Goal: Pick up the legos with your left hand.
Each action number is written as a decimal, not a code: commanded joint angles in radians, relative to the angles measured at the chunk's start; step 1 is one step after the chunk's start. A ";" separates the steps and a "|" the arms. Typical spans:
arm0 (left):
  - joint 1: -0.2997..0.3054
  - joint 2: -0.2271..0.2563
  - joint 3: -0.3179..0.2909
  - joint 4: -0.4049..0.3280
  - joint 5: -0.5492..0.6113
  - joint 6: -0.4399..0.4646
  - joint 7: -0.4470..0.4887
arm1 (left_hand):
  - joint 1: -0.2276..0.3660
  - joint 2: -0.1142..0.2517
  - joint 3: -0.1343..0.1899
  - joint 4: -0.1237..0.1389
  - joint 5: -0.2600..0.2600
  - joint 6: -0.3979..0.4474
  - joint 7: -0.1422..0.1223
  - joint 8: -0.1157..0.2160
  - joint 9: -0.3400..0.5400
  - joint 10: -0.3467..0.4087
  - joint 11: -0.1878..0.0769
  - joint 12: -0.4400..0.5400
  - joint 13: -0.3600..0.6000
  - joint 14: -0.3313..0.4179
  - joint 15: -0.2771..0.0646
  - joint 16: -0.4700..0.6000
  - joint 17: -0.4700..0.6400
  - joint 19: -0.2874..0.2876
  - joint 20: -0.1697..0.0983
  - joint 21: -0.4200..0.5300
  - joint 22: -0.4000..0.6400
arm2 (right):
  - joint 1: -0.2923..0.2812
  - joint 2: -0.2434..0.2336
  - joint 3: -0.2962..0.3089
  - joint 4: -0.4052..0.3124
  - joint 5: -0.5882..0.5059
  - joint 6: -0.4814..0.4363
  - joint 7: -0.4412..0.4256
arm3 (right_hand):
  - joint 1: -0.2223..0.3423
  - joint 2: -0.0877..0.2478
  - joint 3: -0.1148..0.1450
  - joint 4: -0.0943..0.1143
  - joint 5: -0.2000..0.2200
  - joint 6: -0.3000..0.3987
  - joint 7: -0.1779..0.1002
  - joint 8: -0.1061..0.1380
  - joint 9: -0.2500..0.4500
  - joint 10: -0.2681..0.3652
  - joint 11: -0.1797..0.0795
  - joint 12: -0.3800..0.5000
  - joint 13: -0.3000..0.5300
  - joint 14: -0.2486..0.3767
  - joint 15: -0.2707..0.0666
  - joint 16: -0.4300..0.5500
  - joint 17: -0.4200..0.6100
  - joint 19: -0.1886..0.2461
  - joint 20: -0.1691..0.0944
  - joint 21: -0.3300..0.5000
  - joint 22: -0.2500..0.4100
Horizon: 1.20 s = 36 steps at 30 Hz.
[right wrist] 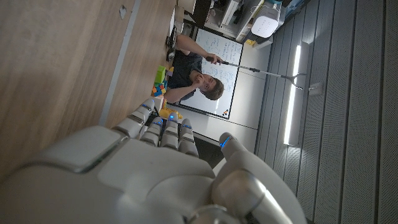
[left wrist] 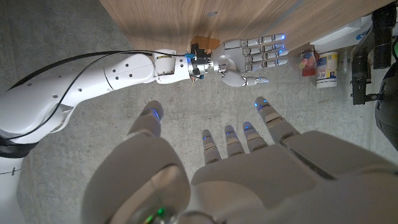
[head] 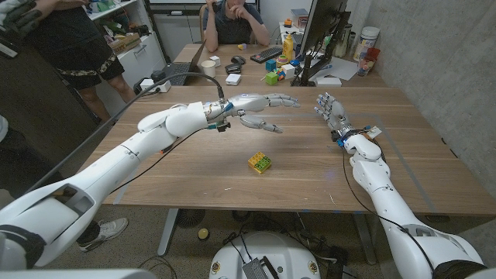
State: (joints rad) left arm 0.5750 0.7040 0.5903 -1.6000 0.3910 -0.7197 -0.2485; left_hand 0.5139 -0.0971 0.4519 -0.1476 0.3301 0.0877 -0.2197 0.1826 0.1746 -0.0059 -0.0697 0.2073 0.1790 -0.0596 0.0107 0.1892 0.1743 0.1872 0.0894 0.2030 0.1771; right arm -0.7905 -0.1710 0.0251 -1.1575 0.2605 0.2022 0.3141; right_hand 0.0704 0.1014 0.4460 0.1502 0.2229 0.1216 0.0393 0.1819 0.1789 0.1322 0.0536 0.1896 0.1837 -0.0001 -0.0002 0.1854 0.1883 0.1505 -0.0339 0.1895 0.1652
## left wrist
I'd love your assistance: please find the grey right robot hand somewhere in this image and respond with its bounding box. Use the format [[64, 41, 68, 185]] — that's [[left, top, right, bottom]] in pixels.
[[212, 32, 290, 88]]

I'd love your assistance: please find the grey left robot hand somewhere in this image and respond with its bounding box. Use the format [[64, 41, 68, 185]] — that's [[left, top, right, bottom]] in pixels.
[[81, 96, 398, 224]]

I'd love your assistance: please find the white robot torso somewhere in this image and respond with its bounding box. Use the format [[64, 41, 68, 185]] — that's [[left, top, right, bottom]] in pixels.
[[0, 136, 38, 224]]

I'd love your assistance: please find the flat white rectangular box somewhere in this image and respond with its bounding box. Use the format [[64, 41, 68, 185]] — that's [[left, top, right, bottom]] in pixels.
[[309, 15, 374, 54]]

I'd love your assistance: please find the white wipes canister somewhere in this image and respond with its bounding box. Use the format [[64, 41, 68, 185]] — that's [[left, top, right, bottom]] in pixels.
[[315, 50, 339, 90]]

